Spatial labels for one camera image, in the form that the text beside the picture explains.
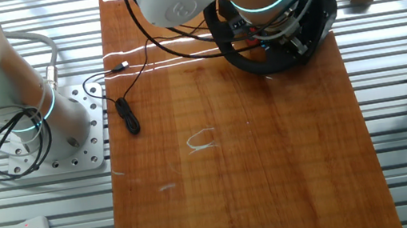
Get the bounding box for silver robot mounting plate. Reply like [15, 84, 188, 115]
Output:
[0, 80, 115, 182]

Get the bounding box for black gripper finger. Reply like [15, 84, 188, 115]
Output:
[294, 36, 312, 57]
[282, 41, 300, 58]

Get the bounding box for black USB cable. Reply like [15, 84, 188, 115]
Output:
[76, 35, 174, 143]

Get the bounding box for black racing steering wheel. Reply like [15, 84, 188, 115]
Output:
[201, 0, 346, 83]

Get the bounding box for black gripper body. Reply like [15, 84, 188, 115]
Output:
[273, 22, 309, 48]

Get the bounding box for grey robot conduit cable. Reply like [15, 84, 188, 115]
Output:
[3, 25, 64, 97]

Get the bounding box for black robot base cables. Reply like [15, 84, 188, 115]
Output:
[0, 100, 59, 182]

